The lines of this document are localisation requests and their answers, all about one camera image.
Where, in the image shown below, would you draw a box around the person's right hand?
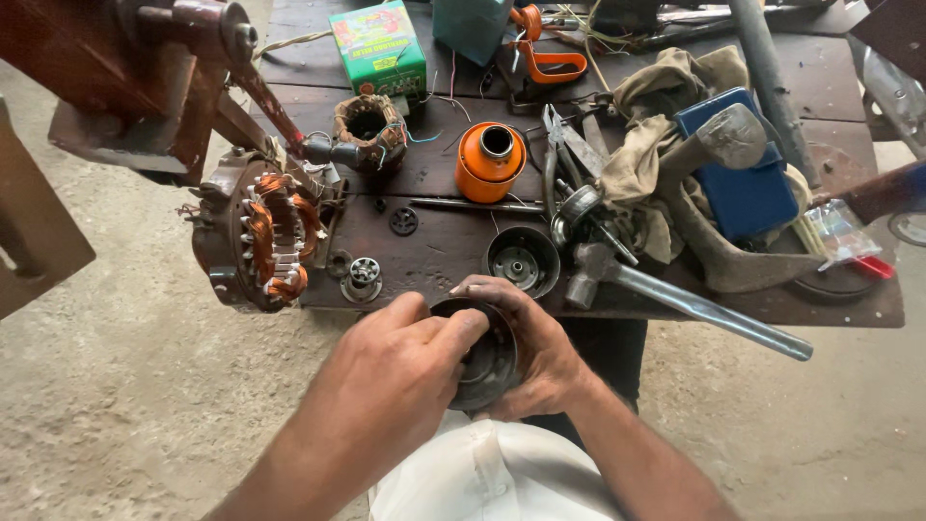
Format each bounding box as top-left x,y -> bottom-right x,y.
449,275 -> 596,424

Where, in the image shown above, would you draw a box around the person's left hand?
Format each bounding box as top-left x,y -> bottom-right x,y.
317,291 -> 490,466

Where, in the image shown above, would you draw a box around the dark round motor end cover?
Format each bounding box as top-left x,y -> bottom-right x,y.
430,298 -> 519,412

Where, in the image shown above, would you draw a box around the round metal cover with bearing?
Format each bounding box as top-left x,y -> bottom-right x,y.
482,226 -> 562,301

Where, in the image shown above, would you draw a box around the silver bearing bushing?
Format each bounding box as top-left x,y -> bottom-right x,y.
340,256 -> 383,305

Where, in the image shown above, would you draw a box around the small black plastic gear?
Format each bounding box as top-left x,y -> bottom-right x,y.
389,206 -> 421,237

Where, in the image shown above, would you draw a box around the thin metal rod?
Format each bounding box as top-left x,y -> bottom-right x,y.
409,197 -> 545,216

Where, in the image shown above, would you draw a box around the person's white shirt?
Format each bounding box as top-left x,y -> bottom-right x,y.
368,411 -> 627,521

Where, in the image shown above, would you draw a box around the orange cylindrical motor housing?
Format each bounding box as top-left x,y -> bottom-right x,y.
454,122 -> 528,205

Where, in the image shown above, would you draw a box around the person's black trousers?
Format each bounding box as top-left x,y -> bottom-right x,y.
521,317 -> 649,450

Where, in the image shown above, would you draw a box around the small rotor with shaft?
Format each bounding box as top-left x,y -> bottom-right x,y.
550,184 -> 640,268

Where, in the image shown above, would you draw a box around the small taped stator coil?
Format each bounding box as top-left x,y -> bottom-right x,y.
332,94 -> 409,174

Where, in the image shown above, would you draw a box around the grey metal pliers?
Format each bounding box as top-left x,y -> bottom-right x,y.
540,104 -> 583,218

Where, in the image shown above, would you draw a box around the large copper wound fan stator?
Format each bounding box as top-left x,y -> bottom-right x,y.
177,148 -> 331,314

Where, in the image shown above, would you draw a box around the flat metal chisel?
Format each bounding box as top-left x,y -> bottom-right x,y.
577,101 -> 613,179

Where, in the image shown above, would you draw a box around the beige dirty cloth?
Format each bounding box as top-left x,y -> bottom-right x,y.
598,45 -> 813,266

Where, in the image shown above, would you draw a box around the green cardboard box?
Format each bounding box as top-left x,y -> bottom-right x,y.
327,0 -> 428,103

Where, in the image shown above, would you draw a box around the teal cardboard box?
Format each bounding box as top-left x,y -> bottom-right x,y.
433,0 -> 516,68

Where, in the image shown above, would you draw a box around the blue plastic box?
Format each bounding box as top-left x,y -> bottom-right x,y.
673,87 -> 801,244

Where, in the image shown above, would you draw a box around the brown metal winding machine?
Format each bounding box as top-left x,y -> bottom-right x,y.
0,0 -> 363,185

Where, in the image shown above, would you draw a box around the clear plastic bag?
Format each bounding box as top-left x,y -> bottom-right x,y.
791,198 -> 884,273

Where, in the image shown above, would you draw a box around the grey metal pipe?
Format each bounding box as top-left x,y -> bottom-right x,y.
726,0 -> 823,191

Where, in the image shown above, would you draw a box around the brown metal plate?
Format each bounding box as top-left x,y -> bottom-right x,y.
0,97 -> 97,321

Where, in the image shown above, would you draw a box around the small red plastic piece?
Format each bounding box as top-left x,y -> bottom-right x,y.
849,254 -> 897,282

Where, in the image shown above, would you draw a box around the grey metal casing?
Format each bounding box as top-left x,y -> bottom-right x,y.
845,0 -> 926,162

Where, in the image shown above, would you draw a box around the steel hammer with metal handle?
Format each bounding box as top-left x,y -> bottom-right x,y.
564,242 -> 816,362

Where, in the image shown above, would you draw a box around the orange plastic handle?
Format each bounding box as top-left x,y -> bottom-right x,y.
509,3 -> 589,86

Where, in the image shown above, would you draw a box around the white twisted cable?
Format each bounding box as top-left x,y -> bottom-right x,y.
252,29 -> 334,63

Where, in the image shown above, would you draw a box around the bundle of thin wires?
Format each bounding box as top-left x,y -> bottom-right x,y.
556,0 -> 655,95

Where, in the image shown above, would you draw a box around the brown wooden handle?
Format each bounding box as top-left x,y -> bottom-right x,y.
810,159 -> 926,227

